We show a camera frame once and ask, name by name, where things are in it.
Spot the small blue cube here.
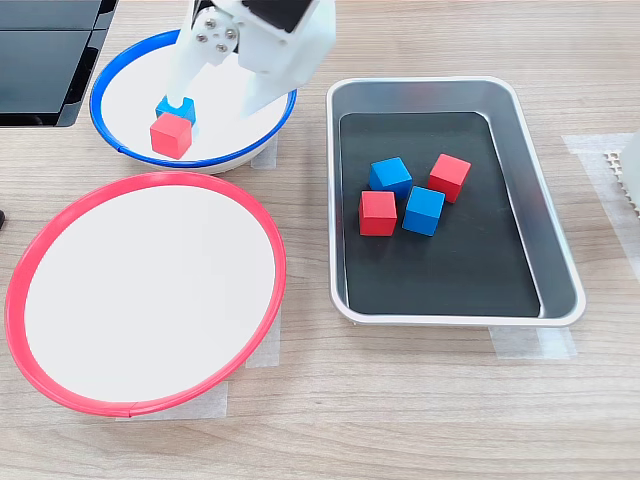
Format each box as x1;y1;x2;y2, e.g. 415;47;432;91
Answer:
401;185;447;237
155;95;197;126
368;156;414;200

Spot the white plate blue rim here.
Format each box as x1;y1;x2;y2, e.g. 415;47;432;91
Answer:
88;27;299;175

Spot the small red cube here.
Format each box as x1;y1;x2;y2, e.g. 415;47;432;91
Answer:
427;153;473;204
358;190;399;237
149;112;194;161

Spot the translucent tape strip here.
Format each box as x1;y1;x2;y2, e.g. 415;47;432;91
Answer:
249;133;279;170
244;304;282;370
488;325;579;360
114;380;229;422

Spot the black glossy panel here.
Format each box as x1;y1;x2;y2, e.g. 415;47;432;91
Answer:
0;0;120;129

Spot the white plate red rim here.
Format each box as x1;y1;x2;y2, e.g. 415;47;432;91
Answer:
3;170;288;419

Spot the black tray mat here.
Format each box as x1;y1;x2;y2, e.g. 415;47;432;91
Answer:
338;110;544;318

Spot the steel tray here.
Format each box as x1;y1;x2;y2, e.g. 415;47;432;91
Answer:
325;75;587;329

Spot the translucent tape sheet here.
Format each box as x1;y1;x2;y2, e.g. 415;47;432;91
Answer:
562;132;640;284

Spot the pale perforated base plate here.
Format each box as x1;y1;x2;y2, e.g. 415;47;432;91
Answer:
603;149;640;221

